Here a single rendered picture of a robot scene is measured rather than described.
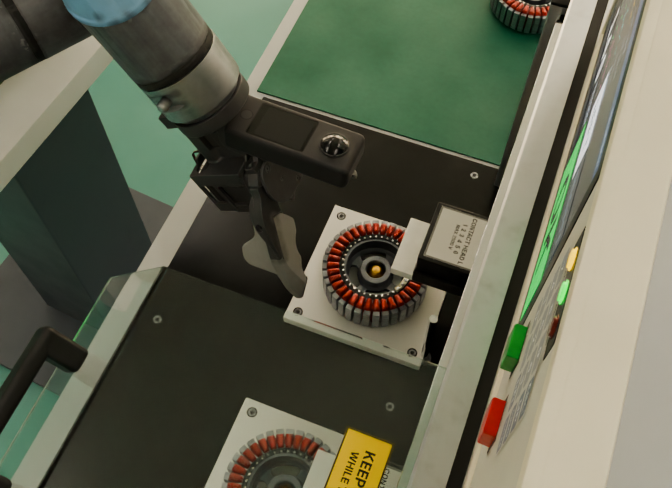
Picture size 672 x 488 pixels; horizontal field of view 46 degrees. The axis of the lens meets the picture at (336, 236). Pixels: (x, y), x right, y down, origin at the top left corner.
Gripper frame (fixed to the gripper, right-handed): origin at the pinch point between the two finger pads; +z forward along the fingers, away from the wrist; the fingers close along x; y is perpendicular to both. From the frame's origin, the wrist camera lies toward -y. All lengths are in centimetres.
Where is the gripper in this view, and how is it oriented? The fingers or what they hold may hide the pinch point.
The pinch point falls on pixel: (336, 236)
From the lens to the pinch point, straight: 78.5
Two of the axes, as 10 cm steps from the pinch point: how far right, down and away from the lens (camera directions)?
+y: -8.1, -0.2, 5.9
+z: 4.7, 5.9, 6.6
